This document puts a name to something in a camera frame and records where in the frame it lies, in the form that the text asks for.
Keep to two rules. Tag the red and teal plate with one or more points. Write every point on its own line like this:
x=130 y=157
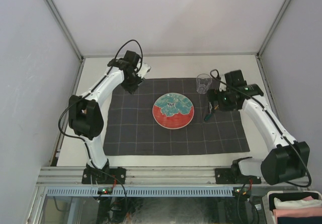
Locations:
x=173 y=111

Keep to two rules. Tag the dark grey checked cloth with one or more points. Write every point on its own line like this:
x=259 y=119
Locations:
x=132 y=129

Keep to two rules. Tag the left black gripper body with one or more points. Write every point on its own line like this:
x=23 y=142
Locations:
x=132 y=84

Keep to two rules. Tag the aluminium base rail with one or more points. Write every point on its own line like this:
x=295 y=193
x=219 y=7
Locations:
x=138 y=176

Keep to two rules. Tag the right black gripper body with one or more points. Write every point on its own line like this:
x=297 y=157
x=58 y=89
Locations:
x=225 y=100

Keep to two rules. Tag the white laundry basket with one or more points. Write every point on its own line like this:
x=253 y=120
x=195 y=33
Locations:
x=278 y=205

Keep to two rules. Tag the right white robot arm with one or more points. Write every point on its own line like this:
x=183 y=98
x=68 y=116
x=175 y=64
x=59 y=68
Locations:
x=286 y=161

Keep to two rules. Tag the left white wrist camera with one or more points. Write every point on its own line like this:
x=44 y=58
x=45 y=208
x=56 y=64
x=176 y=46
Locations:
x=145 y=68

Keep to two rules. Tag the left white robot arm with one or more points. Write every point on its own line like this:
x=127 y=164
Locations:
x=131 y=62

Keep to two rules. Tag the gold spoon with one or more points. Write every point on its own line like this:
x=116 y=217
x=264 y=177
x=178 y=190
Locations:
x=211 y=113

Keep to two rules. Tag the blue slotted cable duct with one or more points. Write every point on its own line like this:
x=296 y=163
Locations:
x=141 y=191

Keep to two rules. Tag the clear drinking glass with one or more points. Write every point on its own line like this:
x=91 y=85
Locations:
x=203 y=83

